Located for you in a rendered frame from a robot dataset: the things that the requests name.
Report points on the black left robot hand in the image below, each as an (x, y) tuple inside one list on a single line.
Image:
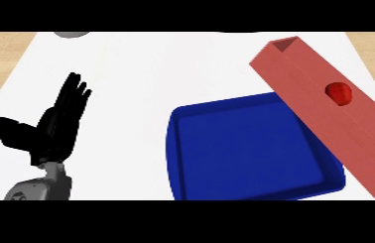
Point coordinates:
[(58, 128)]

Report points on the grey round object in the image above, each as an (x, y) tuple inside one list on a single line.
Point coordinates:
[(71, 34)]

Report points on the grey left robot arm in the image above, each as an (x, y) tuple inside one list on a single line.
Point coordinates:
[(43, 185)]

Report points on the red cardboard box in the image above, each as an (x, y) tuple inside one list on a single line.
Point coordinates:
[(322, 111)]

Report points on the blue tray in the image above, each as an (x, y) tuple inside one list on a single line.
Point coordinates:
[(244, 147)]

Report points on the red tomato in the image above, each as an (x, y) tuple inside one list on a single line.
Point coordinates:
[(338, 93)]

